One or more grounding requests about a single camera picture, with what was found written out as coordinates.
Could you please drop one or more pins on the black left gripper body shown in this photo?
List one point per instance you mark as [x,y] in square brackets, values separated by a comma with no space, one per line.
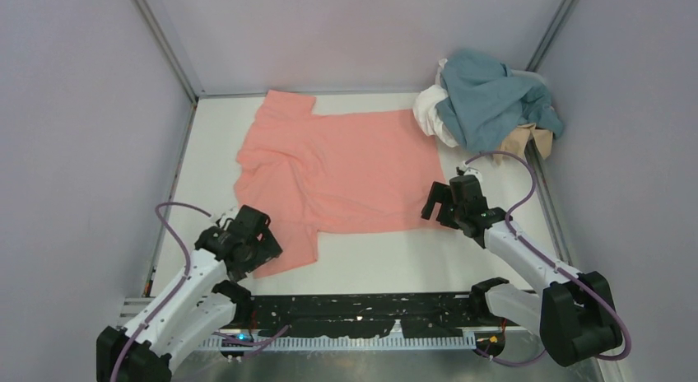
[261,239]

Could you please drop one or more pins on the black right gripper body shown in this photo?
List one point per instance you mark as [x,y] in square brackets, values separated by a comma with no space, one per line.
[443,204]

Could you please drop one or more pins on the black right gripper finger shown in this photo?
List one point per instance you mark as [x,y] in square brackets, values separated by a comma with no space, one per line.
[447,217]
[440,194]

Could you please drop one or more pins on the pink t-shirt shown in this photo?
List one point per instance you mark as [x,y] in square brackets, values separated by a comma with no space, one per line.
[356,173]

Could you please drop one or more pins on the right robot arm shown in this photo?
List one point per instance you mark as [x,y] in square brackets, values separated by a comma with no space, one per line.
[571,312]

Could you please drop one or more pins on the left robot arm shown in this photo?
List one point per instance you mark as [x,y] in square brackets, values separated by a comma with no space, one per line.
[203,298]

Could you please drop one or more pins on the white t-shirt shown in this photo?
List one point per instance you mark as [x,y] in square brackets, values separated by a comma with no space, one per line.
[426,114]

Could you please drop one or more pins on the beige t-shirt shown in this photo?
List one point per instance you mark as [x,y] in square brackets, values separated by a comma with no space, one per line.
[517,141]

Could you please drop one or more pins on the blue t-shirt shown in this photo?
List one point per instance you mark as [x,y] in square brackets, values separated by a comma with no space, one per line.
[486,101]

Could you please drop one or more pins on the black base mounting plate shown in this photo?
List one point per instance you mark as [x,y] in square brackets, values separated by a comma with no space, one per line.
[418,315]

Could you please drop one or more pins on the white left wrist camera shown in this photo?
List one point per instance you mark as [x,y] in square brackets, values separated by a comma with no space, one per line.
[224,220]

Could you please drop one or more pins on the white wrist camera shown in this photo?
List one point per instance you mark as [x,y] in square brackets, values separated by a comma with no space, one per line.
[224,220]
[464,169]

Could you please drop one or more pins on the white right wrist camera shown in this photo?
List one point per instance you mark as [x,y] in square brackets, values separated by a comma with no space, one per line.
[464,169]

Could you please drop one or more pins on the white slotted cable duct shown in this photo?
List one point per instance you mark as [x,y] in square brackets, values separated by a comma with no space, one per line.
[392,342]

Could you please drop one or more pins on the left aluminium corner post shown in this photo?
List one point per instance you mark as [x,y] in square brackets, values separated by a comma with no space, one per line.
[155,21]

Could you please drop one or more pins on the aluminium corner post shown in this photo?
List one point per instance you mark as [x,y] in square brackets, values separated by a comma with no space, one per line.
[155,21]
[553,30]

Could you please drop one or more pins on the right aluminium corner post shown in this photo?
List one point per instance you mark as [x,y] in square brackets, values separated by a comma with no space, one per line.
[553,30]

